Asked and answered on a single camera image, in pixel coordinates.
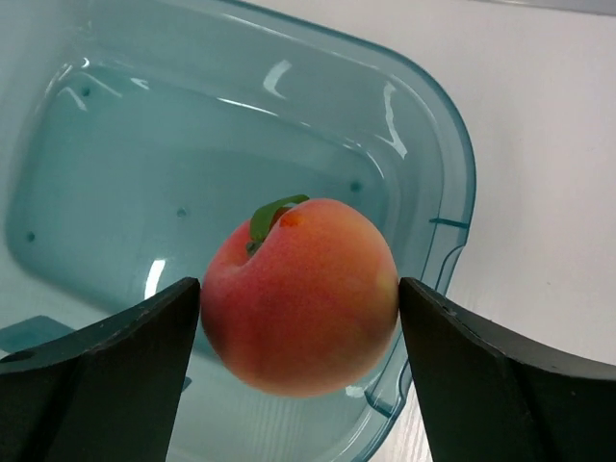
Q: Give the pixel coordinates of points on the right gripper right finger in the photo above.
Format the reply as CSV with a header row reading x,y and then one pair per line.
x,y
488,393

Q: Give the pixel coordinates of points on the teal plastic bin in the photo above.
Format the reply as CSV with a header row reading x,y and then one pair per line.
x,y
137,135

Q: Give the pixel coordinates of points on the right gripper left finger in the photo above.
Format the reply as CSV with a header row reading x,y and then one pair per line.
x,y
107,392

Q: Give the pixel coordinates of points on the fake peach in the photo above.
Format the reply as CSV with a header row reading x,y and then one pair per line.
x,y
301,299

